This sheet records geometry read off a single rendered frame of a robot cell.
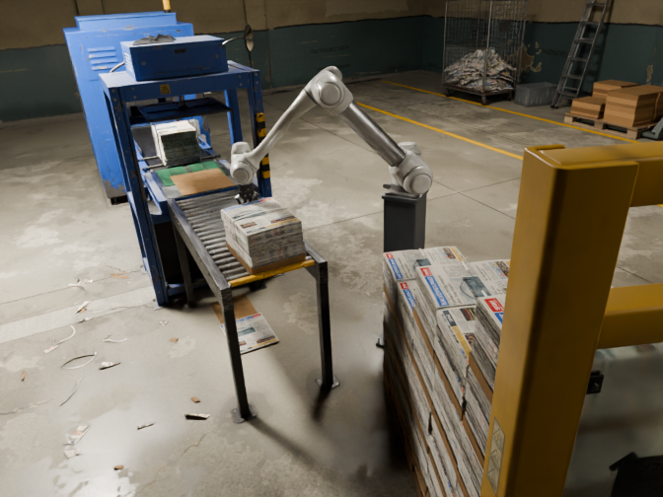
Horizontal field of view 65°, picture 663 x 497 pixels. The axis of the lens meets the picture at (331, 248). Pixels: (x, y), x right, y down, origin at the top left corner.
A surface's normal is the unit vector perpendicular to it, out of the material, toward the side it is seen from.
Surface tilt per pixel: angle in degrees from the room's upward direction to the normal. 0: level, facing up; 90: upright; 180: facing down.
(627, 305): 0
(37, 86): 90
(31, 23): 90
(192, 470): 0
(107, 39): 90
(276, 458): 0
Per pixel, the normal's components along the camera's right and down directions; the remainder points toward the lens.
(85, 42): 0.44, 0.39
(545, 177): -0.99, 0.09
